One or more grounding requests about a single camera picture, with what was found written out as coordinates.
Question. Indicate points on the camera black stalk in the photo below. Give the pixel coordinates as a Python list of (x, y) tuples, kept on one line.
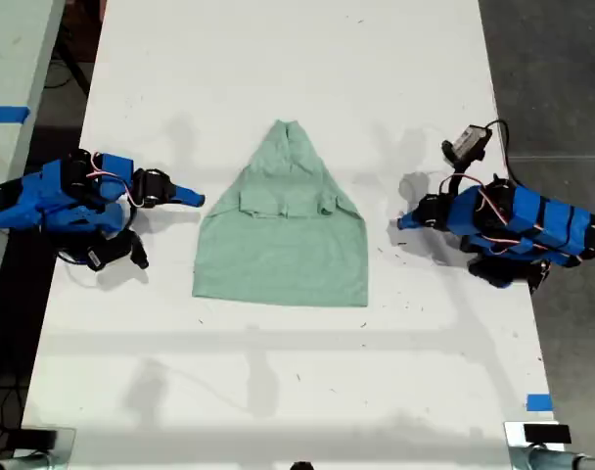
[(459, 167)]

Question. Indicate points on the black clamp pad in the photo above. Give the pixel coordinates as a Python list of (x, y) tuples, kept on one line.
[(547, 434), (38, 438)]

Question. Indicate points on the black round knob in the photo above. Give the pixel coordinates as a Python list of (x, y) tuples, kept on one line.
[(301, 466)]

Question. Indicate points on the long blue tape strip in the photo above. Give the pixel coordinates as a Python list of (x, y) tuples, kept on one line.
[(6, 113)]

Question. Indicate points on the metal tube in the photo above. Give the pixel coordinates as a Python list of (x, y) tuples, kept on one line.
[(13, 462), (571, 461)]

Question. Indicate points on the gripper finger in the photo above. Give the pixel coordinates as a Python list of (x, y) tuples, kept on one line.
[(186, 201), (414, 226), (414, 217), (187, 192)]

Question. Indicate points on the short blue tape piece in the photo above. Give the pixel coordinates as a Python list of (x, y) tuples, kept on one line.
[(539, 402)]

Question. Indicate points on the pale green T-shirt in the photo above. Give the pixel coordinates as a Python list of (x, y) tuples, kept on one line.
[(278, 254)]

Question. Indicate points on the white side table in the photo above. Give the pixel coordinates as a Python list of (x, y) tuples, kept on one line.
[(13, 59)]

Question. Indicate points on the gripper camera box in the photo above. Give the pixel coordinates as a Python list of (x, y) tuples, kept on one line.
[(109, 249), (471, 139)]

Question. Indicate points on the metal table clamp bracket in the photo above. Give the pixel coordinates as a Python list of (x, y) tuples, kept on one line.
[(514, 436), (66, 443)]

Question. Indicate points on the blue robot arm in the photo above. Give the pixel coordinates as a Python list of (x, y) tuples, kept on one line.
[(43, 196), (547, 220)]

